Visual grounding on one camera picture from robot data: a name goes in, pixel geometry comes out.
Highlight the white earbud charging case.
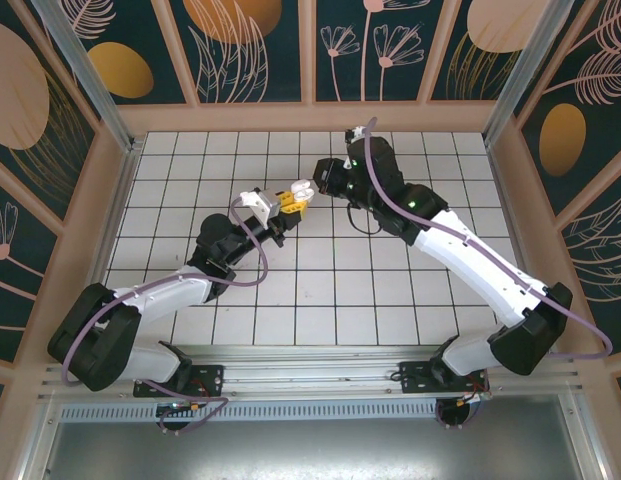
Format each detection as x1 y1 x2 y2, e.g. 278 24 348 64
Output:
291 178 317 202

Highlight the grey metal panel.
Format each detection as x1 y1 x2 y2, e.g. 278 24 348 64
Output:
49 394 579 480

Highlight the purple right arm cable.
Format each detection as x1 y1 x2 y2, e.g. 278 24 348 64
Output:
361 117 614 361

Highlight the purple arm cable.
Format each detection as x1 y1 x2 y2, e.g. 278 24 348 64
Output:
62 195 270 436
361 117 614 361

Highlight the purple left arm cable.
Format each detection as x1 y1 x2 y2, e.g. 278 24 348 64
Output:
62 195 270 436

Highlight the thin black wire loop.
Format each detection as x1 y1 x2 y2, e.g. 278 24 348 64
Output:
345 199 387 236

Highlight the aluminium side rail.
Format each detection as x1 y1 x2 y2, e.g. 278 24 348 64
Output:
17 137 144 480
482 134 609 480

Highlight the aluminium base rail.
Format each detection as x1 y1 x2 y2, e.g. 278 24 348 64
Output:
37 342 581 401

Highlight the aluminium frame post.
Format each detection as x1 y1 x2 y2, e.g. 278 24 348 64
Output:
481 0 577 146
29 0 144 154

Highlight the grey perforated cable tray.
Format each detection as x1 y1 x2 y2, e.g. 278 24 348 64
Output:
54 399 441 424

